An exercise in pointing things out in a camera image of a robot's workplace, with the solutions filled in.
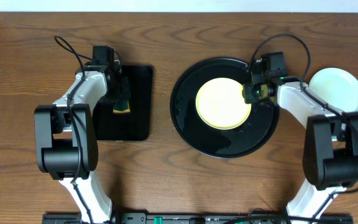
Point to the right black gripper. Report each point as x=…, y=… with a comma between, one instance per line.
x=250, y=92

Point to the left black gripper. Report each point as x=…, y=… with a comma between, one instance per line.
x=122, y=93

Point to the green yellow sponge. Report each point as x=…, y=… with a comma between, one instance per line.
x=121, y=107

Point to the yellow plate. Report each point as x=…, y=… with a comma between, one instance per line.
x=220, y=104

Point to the light green plate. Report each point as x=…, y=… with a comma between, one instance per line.
x=337, y=87

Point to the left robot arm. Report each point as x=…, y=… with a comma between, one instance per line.
x=66, y=145

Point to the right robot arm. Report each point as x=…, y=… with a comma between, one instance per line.
x=330, y=155

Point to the black rectangular tray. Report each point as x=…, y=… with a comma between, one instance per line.
x=133, y=126

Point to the round black tray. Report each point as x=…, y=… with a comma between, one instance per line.
x=241, y=141

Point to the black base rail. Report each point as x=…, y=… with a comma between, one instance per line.
x=141, y=218

